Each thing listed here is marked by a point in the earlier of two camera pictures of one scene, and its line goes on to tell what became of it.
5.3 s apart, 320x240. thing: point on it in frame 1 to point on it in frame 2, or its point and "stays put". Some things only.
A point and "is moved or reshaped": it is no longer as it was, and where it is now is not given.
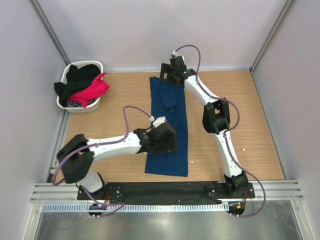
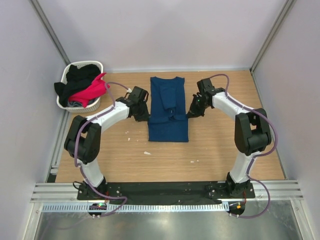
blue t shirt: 167,101 is moved or reshaped
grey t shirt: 74,104 stays put
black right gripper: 165,72 to 196,108
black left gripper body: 169,139 to 141,111
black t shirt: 77,79 stays put
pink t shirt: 98,87 stays put
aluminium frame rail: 264,192 stays put
